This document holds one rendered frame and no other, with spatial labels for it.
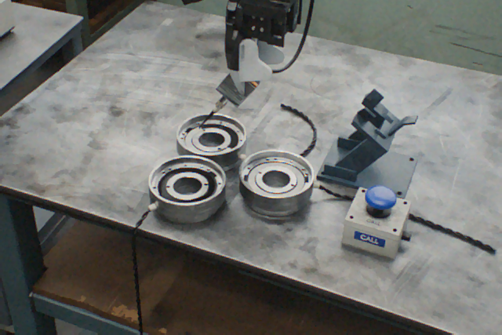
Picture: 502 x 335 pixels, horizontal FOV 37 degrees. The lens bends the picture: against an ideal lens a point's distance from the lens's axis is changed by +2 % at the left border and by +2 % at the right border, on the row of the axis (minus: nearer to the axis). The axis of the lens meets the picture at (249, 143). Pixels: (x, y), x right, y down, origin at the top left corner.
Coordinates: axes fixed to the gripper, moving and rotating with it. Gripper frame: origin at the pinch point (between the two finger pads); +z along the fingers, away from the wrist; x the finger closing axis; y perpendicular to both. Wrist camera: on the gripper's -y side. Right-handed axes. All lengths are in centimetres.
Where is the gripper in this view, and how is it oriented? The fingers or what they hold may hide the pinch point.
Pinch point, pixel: (241, 80)
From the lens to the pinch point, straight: 103.5
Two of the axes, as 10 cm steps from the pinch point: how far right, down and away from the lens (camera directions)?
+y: 9.3, 2.4, -2.9
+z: -0.2, 8.0, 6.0
